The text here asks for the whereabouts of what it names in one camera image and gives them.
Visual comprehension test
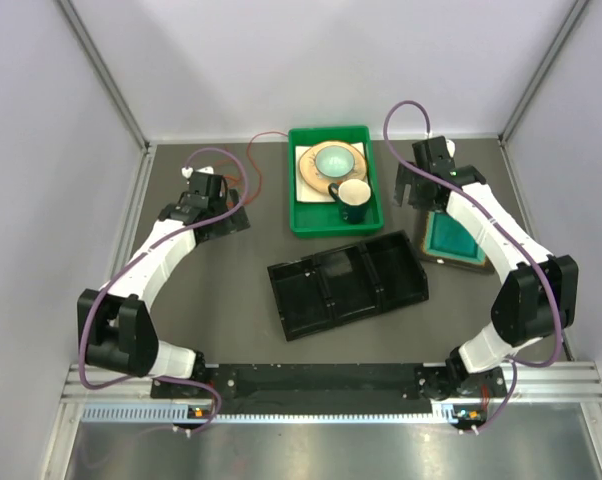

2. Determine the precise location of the red cable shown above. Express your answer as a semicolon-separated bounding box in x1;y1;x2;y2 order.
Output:
245;130;290;199

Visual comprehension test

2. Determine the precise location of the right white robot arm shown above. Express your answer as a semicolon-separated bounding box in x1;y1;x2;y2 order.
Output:
395;136;579;396

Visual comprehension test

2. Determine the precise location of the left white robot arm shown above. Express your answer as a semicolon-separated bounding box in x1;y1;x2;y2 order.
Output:
77;170;249;397

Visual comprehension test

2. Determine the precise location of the dark green mug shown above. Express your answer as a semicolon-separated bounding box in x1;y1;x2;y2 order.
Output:
328;179;372;224

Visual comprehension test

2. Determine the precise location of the teal square glazed plate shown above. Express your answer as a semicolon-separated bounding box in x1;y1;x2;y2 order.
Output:
414;210;495;274

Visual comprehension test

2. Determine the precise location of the green plastic bin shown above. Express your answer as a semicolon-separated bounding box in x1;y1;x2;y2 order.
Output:
288;125;384;238

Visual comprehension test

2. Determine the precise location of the white square plate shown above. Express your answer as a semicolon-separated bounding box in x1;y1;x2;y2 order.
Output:
293;141;367;205

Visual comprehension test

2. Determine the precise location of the round tan plate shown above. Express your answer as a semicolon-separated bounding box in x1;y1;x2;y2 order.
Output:
294;140;368;194

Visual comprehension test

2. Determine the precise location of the black three-compartment tray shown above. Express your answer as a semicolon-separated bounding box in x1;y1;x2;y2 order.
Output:
267;230;429;341

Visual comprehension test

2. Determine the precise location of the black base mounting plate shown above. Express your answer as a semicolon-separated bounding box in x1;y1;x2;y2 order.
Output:
150;362;507;415

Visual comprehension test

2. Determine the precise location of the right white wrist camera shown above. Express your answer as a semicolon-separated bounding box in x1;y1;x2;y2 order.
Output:
426;135;456;158

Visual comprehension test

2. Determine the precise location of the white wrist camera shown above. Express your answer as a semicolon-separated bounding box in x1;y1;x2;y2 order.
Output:
426;135;456;158
181;166;214;179

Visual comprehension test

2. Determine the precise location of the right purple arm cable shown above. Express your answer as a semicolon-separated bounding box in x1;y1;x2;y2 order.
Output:
383;101;566;435

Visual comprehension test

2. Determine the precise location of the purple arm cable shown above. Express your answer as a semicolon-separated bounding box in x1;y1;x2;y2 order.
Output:
383;101;566;435
78;147;255;436

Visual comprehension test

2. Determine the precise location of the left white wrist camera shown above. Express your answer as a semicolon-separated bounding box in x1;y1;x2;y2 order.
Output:
181;166;214;179

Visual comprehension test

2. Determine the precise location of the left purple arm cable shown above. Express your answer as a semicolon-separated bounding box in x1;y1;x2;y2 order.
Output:
78;147;255;436

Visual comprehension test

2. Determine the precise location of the grey slotted cable duct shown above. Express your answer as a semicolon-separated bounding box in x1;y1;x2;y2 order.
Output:
82;403;458;425

